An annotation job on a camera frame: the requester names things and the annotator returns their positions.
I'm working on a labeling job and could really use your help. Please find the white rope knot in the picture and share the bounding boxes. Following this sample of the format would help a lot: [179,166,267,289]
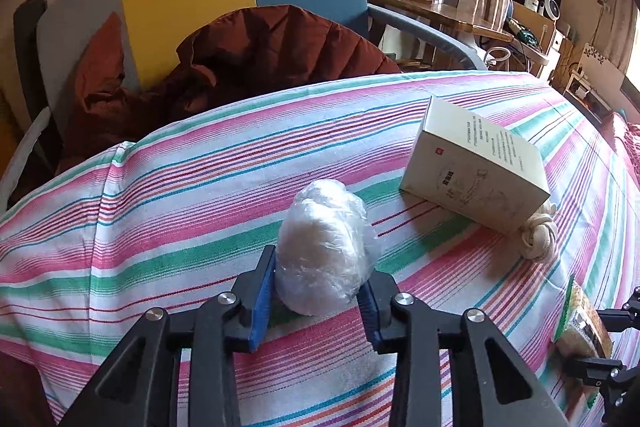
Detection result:
[515,202,560,263]

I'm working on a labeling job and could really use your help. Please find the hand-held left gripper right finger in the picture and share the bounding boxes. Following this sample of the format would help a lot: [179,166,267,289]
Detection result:
[356,272,571,427]

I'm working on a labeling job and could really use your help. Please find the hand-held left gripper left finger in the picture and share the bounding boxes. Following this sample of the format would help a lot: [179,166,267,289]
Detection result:
[60,244,279,427]

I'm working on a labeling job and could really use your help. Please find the black chair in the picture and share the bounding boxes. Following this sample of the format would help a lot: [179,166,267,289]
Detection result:
[12,0,63,188]

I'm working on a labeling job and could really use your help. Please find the wooden desk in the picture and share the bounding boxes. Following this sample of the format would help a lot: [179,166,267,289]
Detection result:
[367,0,516,44]

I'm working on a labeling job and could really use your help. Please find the striped tablecloth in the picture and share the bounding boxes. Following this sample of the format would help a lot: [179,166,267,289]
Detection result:
[0,69,640,427]

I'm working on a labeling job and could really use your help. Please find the white cardboard box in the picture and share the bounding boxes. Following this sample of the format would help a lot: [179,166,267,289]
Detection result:
[398,96,552,236]

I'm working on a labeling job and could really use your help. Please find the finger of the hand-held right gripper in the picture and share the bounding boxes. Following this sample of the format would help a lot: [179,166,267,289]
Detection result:
[595,286,640,330]
[564,354,640,425]

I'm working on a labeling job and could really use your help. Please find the green-edged snack packet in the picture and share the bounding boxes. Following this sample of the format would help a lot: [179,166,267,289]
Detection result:
[551,274,615,361]

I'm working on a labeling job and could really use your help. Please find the white plastic-wrapped ball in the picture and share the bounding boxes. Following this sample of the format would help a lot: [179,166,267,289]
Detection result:
[275,179,380,318]

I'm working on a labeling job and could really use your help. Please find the brown cardboard box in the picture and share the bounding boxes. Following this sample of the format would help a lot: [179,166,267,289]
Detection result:
[506,0,559,54]

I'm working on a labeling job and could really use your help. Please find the red-brown jacket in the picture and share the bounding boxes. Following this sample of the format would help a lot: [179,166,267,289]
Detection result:
[55,4,404,176]

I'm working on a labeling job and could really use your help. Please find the pink blanket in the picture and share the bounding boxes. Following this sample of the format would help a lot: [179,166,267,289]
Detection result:
[599,111,640,190]

